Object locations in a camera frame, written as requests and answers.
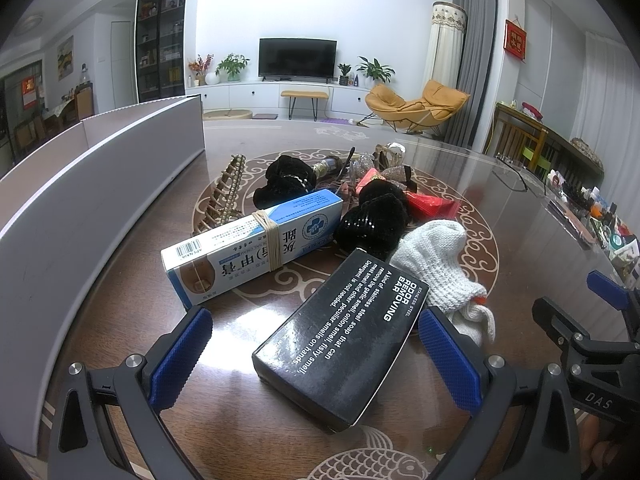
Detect gold beaded hair clip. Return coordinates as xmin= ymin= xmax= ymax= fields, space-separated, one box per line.
xmin=192 ymin=155 xmax=246 ymax=235

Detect black eyeglasses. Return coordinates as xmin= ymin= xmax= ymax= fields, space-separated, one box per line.
xmin=491 ymin=154 xmax=547 ymax=198

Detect white knitted glove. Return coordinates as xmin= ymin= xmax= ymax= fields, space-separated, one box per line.
xmin=390 ymin=220 xmax=497 ymax=347

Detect red folded paper packet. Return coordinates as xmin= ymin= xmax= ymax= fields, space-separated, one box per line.
xmin=356 ymin=169 xmax=460 ymax=221

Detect wooden dining chair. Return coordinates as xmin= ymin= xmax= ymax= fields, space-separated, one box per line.
xmin=491 ymin=102 xmax=549 ymax=172

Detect blue white medicine box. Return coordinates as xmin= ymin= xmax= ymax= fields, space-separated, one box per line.
xmin=160 ymin=190 xmax=343 ymax=309

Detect black odor removing bar box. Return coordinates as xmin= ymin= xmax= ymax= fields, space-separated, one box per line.
xmin=252 ymin=249 xmax=428 ymax=432

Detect grey storage bin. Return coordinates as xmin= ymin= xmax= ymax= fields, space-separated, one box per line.
xmin=1 ymin=96 xmax=205 ymax=455

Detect gold rhinestone hair clip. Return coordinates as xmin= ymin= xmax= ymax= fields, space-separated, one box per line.
xmin=373 ymin=142 xmax=418 ymax=192

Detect yellow lounge chair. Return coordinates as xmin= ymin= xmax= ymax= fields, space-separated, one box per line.
xmin=364 ymin=79 xmax=470 ymax=132

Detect small bronze bottle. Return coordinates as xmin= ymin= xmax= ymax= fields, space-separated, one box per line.
xmin=312 ymin=156 xmax=344 ymax=180

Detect black velvet scrunchie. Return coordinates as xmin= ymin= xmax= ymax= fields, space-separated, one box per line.
xmin=253 ymin=155 xmax=317 ymax=209

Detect white tv cabinet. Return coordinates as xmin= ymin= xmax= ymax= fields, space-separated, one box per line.
xmin=186 ymin=81 xmax=371 ymax=119

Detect white standing air conditioner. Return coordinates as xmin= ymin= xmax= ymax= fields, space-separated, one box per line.
xmin=424 ymin=1 xmax=468 ymax=88

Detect green potted plant right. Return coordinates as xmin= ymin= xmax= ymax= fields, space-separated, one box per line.
xmin=357 ymin=56 xmax=395 ymax=84

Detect green potted plant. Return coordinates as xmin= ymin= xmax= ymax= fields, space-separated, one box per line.
xmin=357 ymin=56 xmax=395 ymax=84
xmin=216 ymin=53 xmax=250 ymax=81

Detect small potted plant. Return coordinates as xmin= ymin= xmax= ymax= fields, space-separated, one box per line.
xmin=338 ymin=63 xmax=352 ymax=86

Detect grey curtain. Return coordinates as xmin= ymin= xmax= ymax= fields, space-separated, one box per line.
xmin=445 ymin=0 xmax=498 ymax=148

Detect wooden bench with black legs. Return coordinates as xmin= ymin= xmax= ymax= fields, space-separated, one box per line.
xmin=280 ymin=89 xmax=330 ymax=122

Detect black flat television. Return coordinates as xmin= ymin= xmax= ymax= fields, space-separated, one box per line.
xmin=258 ymin=38 xmax=337 ymax=79

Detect red flower vase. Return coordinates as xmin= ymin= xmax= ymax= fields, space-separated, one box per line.
xmin=188 ymin=54 xmax=214 ymax=86

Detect green potted plant left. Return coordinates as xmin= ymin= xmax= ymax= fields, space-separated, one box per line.
xmin=216 ymin=53 xmax=250 ymax=81

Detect dark glass display cabinet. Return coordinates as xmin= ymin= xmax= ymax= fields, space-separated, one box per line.
xmin=134 ymin=0 xmax=186 ymax=102

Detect red wall hanging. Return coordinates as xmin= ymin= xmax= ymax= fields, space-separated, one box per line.
xmin=503 ymin=20 xmax=527 ymax=62

